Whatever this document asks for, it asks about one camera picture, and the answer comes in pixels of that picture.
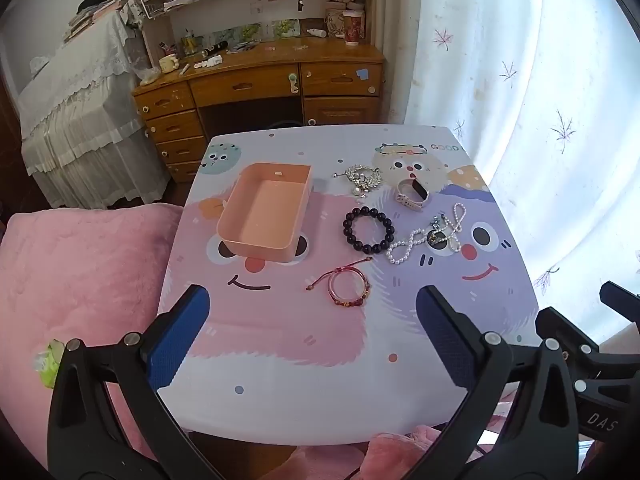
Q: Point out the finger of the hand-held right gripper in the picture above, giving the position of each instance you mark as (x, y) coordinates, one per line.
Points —
(622, 300)
(575, 332)

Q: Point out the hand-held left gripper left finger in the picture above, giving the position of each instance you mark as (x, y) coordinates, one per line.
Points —
(175, 332)

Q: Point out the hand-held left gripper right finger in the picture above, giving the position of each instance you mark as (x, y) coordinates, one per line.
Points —
(445, 340)

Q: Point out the pink plastic storage box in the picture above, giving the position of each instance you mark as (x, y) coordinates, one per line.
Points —
(260, 210)

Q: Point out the beige watch band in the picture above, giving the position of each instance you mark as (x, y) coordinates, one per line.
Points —
(421, 192)

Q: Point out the rhinestone pearl hair comb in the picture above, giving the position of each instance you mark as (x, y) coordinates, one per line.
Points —
(365, 177)

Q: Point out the green tissue packet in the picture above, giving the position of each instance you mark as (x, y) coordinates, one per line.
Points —
(50, 365)

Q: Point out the small wooden desk drawer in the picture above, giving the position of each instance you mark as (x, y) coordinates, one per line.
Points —
(175, 127)
(165, 101)

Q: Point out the white lace furniture cover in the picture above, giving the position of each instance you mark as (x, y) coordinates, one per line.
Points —
(85, 110)

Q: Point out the wooden desk cabinet door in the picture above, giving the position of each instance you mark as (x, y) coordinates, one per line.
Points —
(340, 110)

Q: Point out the wide wooden desk drawer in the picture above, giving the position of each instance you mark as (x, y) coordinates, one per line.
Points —
(245, 85)

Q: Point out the clear plastic bag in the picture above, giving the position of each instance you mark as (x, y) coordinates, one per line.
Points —
(149, 76)

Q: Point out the yellow mug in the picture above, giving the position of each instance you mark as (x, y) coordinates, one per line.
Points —
(169, 64)

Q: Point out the white leaf print curtain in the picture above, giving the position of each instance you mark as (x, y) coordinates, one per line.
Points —
(500, 60)

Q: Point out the green white drawer hook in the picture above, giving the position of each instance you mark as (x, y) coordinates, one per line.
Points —
(292, 82)

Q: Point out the blue square sticker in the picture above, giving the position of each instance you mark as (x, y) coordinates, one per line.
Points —
(363, 74)

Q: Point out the wooden drawer with blue sticker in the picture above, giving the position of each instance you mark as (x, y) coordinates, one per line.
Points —
(340, 80)

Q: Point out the wooden desk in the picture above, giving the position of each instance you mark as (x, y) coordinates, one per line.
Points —
(300, 52)

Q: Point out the stack of books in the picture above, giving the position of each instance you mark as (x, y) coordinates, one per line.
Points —
(90, 20)

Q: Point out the red floral cup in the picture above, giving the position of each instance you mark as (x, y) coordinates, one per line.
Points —
(353, 27)

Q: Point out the white tube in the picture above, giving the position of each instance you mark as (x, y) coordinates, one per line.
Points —
(317, 33)

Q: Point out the wooden desk hutch shelf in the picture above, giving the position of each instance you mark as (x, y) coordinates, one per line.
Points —
(250, 7)

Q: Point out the black hat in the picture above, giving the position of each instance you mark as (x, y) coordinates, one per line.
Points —
(93, 1)

